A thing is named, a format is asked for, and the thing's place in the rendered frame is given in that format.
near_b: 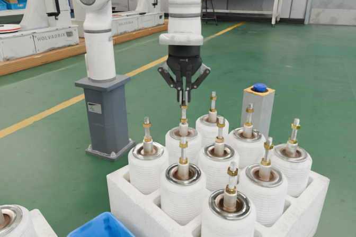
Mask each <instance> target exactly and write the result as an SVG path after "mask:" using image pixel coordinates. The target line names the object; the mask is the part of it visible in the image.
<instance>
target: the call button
mask: <svg viewBox="0 0 356 237"><path fill-rule="evenodd" d="M266 87H267V86H266V85H265V84H254V85H253V88H254V90H256V91H259V92H263V91H265V89H266Z"/></svg>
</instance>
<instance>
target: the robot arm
mask: <svg viewBox="0 0 356 237"><path fill-rule="evenodd" d="M76 2H77V4H78V5H79V6H80V7H81V8H83V9H85V13H86V17H85V21H84V23H83V29H84V37H85V44H86V52H87V53H86V54H85V61H86V69H87V76H88V80H90V81H91V82H94V83H108V82H111V81H114V80H115V79H116V74H115V62H114V51H113V40H112V29H111V25H112V5H111V0H76ZM168 3H169V4H168V10H169V18H168V33H165V34H161V35H160V36H159V43H160V44H166V45H168V58H167V60H166V63H165V64H163V65H160V67H159V68H158V72H159V73H160V74H161V75H162V77H163V78H164V79H165V81H166V82H167V83H168V85H169V86H170V87H171V88H175V89H177V102H180V105H182V103H183V76H184V77H186V84H185V105H188V103H189V102H190V101H191V90H192V89H197V88H198V87H199V86H200V84H201V83H202V82H203V81H204V80H205V78H206V77H207V76H208V75H209V74H210V67H207V66H205V65H204V64H203V63H202V59H201V56H200V51H201V45H203V36H202V35H201V20H200V13H201V0H168ZM168 66H169V68H170V70H171V71H172V72H173V74H174V75H175V76H176V81H175V80H174V79H173V77H172V76H171V75H170V73H169V72H168V71H169V68H168ZM199 68H201V70H200V76H199V77H198V78H197V79H196V80H195V82H193V83H191V81H192V76H193V75H194V74H195V73H196V72H197V70H198V69H199Z"/></svg>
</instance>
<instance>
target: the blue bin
mask: <svg viewBox="0 0 356 237"><path fill-rule="evenodd" d="M67 237H136V236H135V235H134V234H132V233H131V232H130V231H129V230H128V229H127V228H126V227H125V226H124V225H123V224H122V223H121V222H120V221H119V220H118V219H117V218H116V217H115V216H114V215H113V214H112V213H110V212H104V213H102V214H100V215H98V216H97V217H95V218H93V219H92V220H90V221H89V222H87V223H85V224H84V225H82V226H80V227H79V228H77V229H75V230H74V231H72V232H70V233H69V234H68V235H67Z"/></svg>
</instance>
